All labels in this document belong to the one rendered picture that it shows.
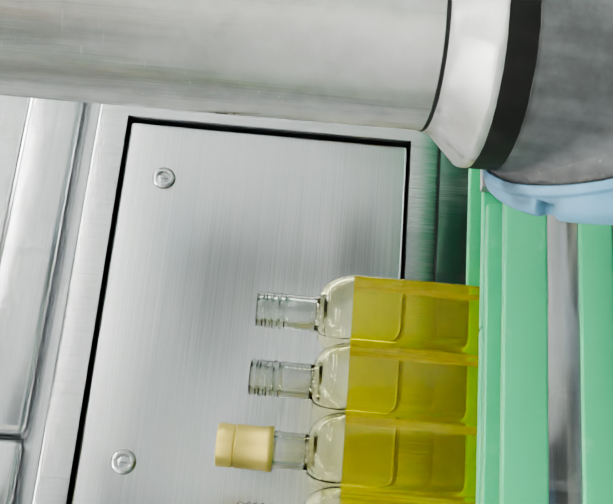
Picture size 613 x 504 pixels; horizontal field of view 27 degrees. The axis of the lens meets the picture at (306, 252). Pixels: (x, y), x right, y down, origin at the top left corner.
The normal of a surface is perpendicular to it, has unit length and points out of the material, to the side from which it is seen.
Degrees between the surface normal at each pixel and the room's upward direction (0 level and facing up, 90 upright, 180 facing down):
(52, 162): 90
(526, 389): 90
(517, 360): 90
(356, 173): 90
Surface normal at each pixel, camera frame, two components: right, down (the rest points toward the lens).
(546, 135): 0.00, 0.75
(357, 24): 0.08, 0.18
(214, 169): 0.05, -0.42
